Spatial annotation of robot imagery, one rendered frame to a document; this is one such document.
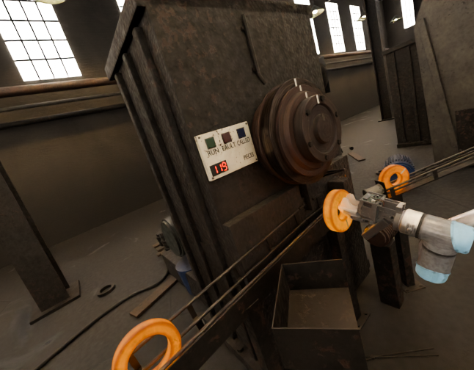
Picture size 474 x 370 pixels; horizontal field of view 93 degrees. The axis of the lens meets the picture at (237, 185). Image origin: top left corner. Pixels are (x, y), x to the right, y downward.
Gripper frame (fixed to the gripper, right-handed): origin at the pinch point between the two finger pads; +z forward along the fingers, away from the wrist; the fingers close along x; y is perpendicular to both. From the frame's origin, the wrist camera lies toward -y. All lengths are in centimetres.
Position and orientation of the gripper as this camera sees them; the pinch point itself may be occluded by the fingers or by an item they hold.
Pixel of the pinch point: (337, 205)
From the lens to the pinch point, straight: 92.3
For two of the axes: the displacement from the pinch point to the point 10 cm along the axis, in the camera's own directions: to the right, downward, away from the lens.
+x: -7.5, 3.8, -5.4
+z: -6.5, -2.4, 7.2
